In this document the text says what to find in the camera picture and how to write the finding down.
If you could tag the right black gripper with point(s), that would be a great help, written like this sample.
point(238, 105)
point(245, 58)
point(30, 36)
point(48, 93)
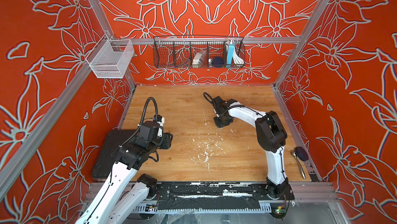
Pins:
point(219, 126)

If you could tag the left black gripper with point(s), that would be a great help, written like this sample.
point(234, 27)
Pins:
point(167, 140)

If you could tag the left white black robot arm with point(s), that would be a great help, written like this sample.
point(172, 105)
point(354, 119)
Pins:
point(110, 206)

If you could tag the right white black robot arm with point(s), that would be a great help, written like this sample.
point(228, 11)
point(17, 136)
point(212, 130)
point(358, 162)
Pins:
point(271, 136)

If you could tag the black plastic tool case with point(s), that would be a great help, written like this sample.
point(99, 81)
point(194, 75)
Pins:
point(103, 165)

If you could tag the dark blue round object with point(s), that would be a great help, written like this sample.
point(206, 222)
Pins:
point(218, 62)

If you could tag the silver pouch in basket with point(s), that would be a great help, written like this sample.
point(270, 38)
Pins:
point(199, 59)

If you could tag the light blue box in basket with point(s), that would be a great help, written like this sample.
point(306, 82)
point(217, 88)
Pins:
point(230, 52)

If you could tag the metal spoon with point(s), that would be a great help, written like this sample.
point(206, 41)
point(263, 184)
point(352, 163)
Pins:
point(293, 153)

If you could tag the dark blue round pad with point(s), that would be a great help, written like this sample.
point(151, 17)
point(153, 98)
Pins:
point(301, 153)

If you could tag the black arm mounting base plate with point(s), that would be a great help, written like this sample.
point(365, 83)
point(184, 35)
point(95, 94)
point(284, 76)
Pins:
point(215, 197)

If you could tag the black wire wall basket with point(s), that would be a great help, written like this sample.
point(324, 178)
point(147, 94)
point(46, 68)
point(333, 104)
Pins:
point(196, 52)

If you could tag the white wire mesh basket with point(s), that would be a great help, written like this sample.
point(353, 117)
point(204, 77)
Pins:
point(111, 61)

